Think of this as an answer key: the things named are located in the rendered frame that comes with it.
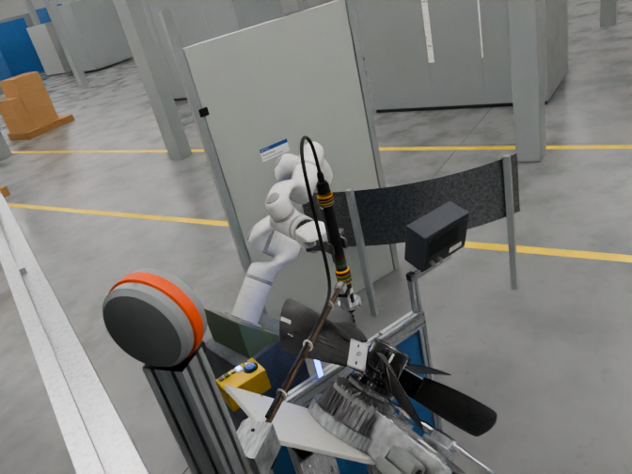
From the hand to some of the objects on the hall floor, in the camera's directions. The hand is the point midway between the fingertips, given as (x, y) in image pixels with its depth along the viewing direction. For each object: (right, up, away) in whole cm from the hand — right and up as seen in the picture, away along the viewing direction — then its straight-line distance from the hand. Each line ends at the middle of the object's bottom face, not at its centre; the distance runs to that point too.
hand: (335, 244), depth 158 cm
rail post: (+57, -104, +123) cm, 171 cm away
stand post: (+15, -154, +48) cm, 162 cm away
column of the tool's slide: (+10, -173, +15) cm, 174 cm away
